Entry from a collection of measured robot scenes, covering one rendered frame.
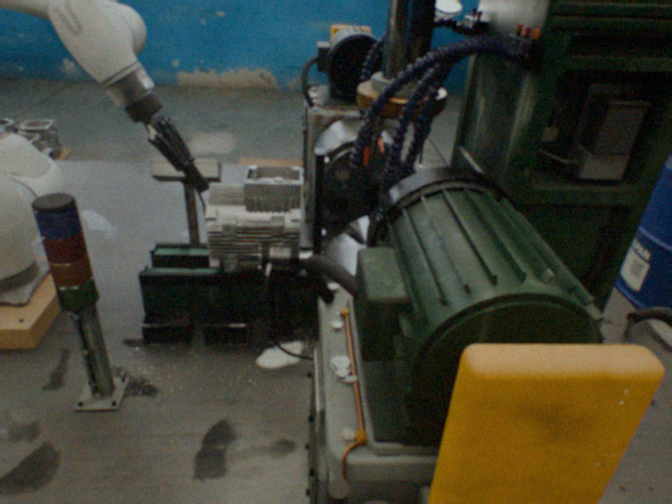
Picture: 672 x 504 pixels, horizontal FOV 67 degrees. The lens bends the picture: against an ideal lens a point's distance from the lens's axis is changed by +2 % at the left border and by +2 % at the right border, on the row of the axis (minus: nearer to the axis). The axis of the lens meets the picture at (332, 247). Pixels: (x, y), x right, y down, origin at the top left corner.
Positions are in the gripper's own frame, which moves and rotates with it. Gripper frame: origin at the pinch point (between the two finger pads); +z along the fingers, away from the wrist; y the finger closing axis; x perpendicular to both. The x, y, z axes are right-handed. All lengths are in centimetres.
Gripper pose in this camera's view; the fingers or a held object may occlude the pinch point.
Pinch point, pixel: (195, 178)
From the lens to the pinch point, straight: 120.2
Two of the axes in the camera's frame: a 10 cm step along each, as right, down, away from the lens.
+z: 4.6, 7.5, 4.8
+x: -8.9, 4.2, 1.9
